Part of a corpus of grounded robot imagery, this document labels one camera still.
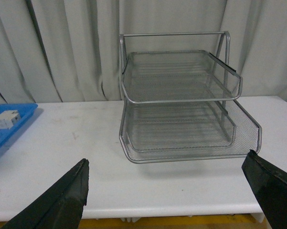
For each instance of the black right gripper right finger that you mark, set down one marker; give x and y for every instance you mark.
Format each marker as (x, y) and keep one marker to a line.
(269, 186)

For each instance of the silver mesh paper rack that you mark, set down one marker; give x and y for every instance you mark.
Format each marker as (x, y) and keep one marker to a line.
(183, 105)

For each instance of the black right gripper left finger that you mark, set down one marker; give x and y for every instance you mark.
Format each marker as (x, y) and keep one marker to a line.
(60, 206)

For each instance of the blue plastic tray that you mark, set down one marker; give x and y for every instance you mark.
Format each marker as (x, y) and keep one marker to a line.
(26, 111)

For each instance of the white curtain backdrop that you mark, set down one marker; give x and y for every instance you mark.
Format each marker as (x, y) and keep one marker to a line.
(67, 50)

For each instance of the white circuit breaker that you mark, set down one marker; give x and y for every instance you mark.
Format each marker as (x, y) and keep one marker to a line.
(9, 118)

